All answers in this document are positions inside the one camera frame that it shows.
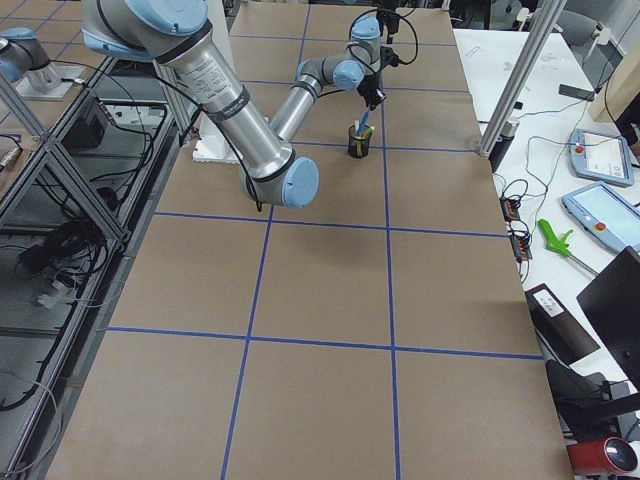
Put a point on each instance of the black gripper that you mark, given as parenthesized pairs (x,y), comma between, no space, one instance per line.
(370,88)

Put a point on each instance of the red thermos bottle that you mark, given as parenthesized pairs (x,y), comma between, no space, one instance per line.
(611,455)

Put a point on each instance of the aluminium frame post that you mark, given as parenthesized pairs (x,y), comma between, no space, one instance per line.
(542,26)

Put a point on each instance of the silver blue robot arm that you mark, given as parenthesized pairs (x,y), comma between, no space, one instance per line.
(179,35)
(27,66)

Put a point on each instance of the black smartphone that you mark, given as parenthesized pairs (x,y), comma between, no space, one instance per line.
(576,93)

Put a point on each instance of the black computer monitor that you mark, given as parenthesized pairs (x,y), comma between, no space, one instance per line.
(610,303)

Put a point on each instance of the blue highlighter pen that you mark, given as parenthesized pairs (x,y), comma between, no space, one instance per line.
(363,123)

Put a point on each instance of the green plastic tool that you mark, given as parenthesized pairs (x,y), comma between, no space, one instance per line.
(553,242)

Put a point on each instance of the near blue teach pendant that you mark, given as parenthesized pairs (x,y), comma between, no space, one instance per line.
(606,215)

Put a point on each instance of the black mesh pen cup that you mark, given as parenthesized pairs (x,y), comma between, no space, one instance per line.
(358,147)

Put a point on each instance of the orange black usb hub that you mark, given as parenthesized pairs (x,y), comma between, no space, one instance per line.
(518,232)

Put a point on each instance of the blue teach pendant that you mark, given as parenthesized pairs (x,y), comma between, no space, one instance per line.
(606,215)
(601,157)

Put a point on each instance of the far blue teach pendant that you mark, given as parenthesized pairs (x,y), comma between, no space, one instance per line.
(601,157)

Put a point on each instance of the black box white label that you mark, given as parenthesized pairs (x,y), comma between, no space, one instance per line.
(558,327)

